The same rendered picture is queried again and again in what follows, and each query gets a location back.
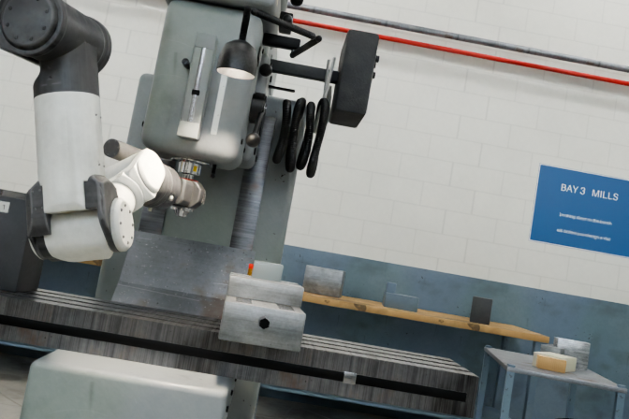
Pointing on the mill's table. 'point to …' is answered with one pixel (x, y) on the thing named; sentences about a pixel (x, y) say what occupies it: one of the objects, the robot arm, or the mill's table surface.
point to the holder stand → (16, 246)
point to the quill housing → (167, 123)
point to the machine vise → (243, 313)
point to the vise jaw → (265, 291)
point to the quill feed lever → (256, 118)
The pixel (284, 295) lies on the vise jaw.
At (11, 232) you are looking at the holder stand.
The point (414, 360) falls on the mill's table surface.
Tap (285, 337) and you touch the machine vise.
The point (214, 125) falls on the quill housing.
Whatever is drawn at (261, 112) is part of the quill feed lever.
